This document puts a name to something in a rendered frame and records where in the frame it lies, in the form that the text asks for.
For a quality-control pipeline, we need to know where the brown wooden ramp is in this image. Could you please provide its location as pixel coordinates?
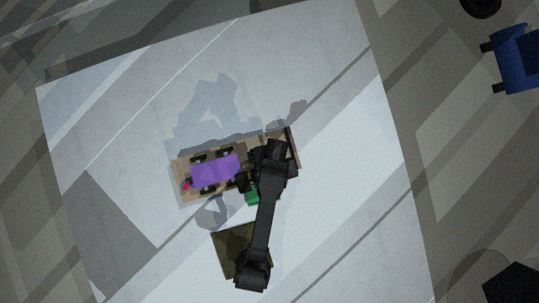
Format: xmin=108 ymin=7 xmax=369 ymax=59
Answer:
xmin=170 ymin=126 xmax=302 ymax=203

